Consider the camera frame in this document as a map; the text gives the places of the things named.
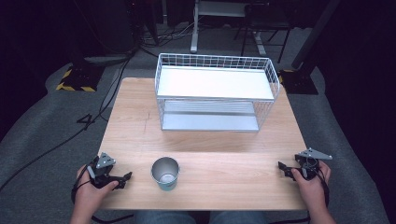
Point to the person's right leg in jeans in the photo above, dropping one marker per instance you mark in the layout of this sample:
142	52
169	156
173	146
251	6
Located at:
238	217

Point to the person's right hand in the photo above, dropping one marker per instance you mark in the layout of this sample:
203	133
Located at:
311	189

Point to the black slanted stand pole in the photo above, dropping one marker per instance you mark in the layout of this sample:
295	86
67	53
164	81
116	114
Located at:
314	34

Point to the white desk frame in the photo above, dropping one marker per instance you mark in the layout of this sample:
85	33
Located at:
205	18

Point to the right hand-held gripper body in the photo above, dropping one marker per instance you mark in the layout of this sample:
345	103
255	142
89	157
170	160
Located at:
311	160

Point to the black metal chair frame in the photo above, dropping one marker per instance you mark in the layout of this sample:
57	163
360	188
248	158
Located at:
264	28

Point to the metal cup with teal outside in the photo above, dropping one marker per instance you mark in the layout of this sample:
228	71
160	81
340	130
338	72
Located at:
165	174

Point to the yellow black striped stand base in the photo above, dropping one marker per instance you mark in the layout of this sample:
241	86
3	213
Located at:
299	82
79	79

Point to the person's left hand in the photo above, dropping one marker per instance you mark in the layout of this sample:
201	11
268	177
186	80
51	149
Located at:
92	193

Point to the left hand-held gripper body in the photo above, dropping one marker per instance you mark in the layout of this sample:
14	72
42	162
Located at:
105	161

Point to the person's left leg in jeans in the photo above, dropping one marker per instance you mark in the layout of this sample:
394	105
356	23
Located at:
165	217

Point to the person's leg in jeans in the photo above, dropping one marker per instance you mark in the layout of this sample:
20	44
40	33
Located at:
238	217
165	217

